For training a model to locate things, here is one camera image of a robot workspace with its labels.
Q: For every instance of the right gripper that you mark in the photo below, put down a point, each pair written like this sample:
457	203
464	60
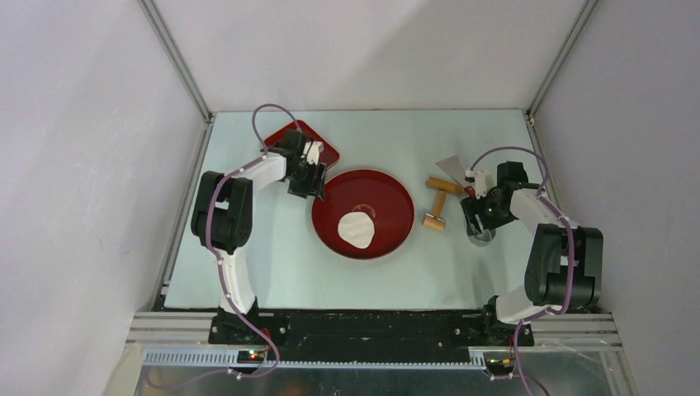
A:
472	206

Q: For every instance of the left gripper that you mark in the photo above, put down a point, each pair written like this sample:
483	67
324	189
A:
314	186

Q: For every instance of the small metal cup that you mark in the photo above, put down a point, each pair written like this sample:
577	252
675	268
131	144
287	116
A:
482	239

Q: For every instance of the wooden dough roller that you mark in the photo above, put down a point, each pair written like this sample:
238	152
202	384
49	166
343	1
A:
433	220

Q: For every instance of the round red plate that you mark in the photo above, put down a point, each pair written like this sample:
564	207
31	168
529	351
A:
376	193

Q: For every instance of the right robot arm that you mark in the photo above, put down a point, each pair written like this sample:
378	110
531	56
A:
564	267

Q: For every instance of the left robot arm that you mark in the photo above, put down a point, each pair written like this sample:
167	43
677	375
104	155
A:
222	217

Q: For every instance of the white dough ball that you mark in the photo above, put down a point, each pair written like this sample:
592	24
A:
356	228

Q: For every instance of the rectangular red tray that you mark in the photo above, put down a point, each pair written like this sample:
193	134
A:
328	155

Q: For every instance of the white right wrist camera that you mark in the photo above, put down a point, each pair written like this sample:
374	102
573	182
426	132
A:
479	183

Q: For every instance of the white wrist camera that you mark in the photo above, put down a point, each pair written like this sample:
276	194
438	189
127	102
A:
311	152
479	183

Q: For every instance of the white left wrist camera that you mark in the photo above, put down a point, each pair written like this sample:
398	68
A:
311	152

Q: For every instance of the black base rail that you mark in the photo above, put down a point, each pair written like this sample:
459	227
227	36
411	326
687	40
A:
368	336

